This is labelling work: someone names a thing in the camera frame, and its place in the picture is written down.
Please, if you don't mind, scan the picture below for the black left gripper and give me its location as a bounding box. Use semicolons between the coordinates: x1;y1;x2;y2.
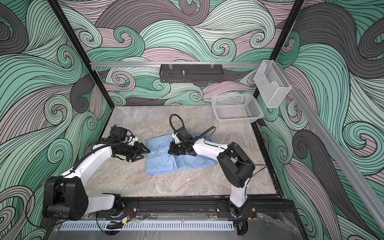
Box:
116;141;150;162

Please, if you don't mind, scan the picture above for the light blue long sleeve shirt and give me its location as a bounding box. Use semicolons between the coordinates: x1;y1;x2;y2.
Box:
146;135;217;177

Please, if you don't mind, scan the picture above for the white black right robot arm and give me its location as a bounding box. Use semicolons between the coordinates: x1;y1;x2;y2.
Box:
169;127;256;218

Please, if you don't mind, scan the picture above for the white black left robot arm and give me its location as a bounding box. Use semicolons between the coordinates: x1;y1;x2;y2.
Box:
42;126;151;221

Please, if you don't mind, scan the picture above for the white plastic mesh basket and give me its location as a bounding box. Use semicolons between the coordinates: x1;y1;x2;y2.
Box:
211;94;264;124

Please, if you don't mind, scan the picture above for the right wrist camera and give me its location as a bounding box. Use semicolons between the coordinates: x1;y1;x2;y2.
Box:
172;133;181;145

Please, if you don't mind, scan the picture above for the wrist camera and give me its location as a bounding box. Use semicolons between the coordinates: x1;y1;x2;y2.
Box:
126;135;138;146
172;133;181;145

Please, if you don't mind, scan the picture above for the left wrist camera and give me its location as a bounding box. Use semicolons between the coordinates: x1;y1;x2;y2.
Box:
126;135;138;146

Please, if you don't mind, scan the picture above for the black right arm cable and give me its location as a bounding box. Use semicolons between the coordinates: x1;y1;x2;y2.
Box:
169;113;217;142

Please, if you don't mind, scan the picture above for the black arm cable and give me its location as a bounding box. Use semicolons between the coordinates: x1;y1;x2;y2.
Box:
169;113;217;142
25;143;121;227

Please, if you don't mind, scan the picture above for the black perforated wall tray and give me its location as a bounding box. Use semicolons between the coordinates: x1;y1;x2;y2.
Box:
159;65;224;85

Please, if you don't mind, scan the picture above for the white slotted cable duct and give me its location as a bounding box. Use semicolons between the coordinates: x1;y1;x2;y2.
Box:
59;220;235;232

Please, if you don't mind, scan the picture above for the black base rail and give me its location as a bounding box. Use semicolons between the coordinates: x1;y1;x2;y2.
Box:
85;196;296;220

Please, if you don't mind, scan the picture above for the aluminium wall rail back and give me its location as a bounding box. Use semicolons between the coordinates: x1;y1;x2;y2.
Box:
90;61;261;69

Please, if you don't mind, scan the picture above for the aluminium wall rail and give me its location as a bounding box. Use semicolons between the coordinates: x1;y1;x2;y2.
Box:
277;63;384;230
90;61;261;69

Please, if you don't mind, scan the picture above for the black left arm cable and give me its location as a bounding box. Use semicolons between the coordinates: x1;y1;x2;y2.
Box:
25;143;121;227

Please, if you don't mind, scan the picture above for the aluminium wall rail right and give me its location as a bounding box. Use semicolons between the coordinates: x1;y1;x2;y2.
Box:
277;63;384;230

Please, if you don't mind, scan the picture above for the black frame post left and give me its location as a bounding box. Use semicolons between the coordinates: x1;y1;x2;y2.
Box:
47;0;115;111

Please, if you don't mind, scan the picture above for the black frame post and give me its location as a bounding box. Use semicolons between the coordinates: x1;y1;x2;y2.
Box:
47;0;115;111
253;0;306;98

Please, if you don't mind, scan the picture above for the black frame post right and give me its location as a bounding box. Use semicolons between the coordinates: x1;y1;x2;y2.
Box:
253;0;306;98

